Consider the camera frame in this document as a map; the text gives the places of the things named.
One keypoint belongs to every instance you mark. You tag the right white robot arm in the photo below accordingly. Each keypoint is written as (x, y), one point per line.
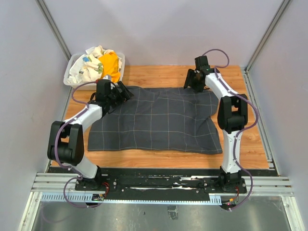
(232, 118)

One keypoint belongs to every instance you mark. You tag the dark grey checked pillowcase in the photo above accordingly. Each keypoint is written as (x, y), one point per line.
(159, 119)

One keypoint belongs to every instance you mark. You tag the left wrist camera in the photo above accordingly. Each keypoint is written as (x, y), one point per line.
(107, 77)

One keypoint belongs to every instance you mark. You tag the white patterned cloth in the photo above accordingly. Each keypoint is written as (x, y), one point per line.
(87, 68)

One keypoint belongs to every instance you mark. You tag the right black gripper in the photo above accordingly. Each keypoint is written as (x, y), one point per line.
(188, 82)

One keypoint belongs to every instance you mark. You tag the grey slotted cable duct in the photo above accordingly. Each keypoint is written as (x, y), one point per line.
(79, 197)

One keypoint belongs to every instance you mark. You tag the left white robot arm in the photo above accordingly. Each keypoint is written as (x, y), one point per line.
(66, 141)

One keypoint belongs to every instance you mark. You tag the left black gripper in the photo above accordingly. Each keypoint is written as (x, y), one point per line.
(123, 96)

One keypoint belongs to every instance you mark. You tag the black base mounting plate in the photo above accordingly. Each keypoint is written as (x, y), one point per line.
(162, 184)

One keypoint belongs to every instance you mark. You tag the yellow cloth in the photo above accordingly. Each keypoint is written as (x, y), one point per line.
(110, 63)

